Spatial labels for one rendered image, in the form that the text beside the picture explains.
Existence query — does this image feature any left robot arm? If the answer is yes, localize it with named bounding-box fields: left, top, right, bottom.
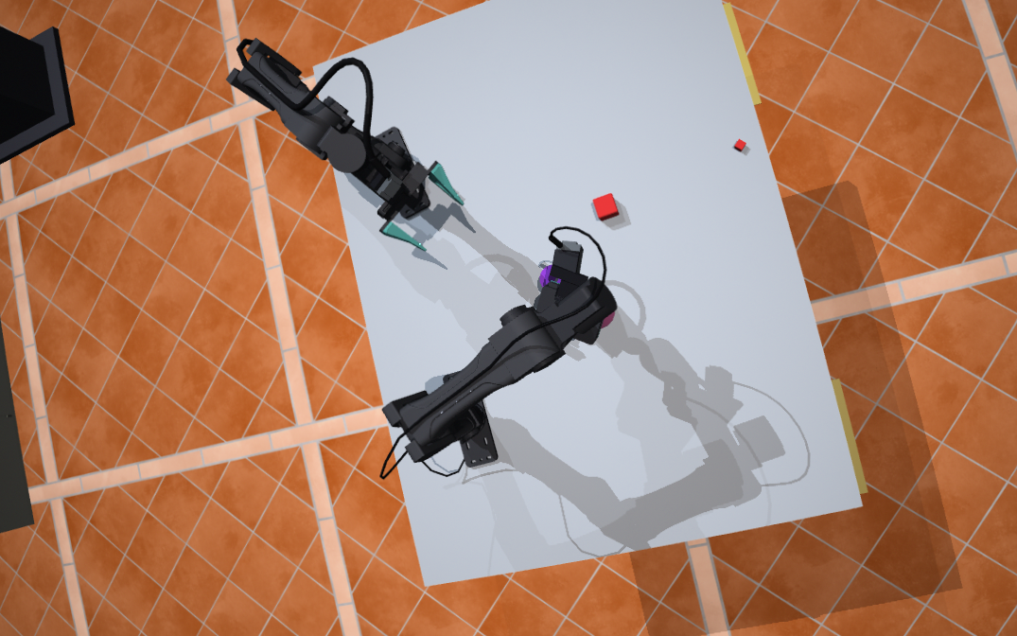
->
left=226, top=38, right=430, bottom=219

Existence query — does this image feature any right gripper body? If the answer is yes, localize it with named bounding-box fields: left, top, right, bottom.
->
left=536, top=249, right=603, bottom=345

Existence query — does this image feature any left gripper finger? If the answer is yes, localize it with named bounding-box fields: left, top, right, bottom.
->
left=382, top=222, right=427, bottom=252
left=429, top=163, right=464, bottom=205

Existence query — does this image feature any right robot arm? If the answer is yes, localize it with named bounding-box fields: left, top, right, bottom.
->
left=381, top=276, right=617, bottom=468

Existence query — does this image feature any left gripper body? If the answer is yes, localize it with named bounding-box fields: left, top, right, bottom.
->
left=359, top=153, right=438, bottom=233

